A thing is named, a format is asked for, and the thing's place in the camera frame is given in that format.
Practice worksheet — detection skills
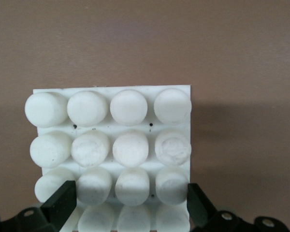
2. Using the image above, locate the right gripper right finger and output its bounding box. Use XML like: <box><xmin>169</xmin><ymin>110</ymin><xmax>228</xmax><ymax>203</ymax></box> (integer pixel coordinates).
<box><xmin>187</xmin><ymin>183</ymin><xmax>247</xmax><ymax>232</ymax></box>

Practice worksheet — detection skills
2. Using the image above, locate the white studded base plate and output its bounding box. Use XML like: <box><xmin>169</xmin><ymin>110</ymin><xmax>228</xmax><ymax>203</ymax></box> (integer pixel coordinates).
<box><xmin>24</xmin><ymin>84</ymin><xmax>193</xmax><ymax>232</ymax></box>

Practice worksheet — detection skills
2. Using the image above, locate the brown table cover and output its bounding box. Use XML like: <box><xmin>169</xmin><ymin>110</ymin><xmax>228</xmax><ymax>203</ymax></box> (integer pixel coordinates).
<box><xmin>0</xmin><ymin>0</ymin><xmax>290</xmax><ymax>232</ymax></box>

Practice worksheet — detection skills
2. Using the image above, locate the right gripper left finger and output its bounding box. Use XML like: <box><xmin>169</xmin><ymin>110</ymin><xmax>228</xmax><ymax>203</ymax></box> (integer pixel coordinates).
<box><xmin>13</xmin><ymin>180</ymin><xmax>77</xmax><ymax>232</ymax></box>

